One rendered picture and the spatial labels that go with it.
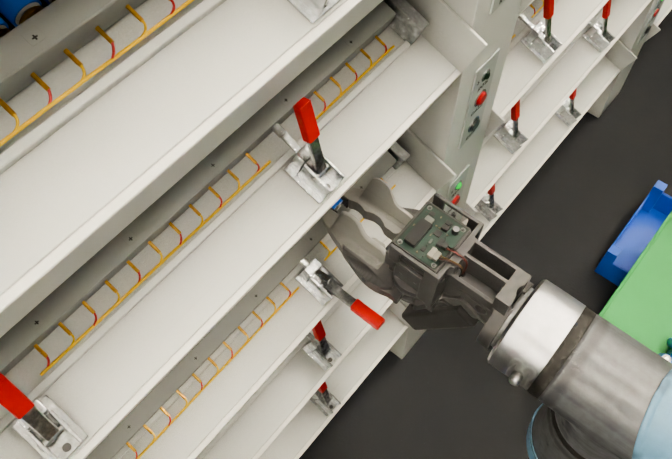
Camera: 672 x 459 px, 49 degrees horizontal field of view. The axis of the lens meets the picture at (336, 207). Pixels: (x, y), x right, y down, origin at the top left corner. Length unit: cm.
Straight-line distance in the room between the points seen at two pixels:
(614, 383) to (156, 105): 42
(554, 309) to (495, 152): 51
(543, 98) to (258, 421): 65
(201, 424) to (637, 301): 89
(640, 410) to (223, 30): 43
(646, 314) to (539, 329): 78
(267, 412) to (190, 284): 39
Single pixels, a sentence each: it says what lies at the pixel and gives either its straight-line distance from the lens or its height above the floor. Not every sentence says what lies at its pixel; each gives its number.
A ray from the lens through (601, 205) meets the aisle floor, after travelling 156.
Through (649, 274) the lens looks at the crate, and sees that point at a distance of 142.
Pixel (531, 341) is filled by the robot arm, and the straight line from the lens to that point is 64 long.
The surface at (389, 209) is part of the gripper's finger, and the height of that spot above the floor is 63.
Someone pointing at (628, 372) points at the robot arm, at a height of 67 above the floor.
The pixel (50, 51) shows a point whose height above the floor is 98.
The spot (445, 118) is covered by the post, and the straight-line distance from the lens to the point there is 75.
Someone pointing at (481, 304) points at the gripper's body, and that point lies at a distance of 67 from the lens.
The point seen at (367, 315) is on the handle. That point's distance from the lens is 73.
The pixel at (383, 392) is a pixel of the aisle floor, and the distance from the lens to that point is 131.
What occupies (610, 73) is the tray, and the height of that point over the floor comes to 15.
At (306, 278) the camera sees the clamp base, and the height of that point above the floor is 56.
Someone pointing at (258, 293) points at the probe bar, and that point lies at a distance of 73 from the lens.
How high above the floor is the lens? 124
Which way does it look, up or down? 58 degrees down
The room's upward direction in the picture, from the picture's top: straight up
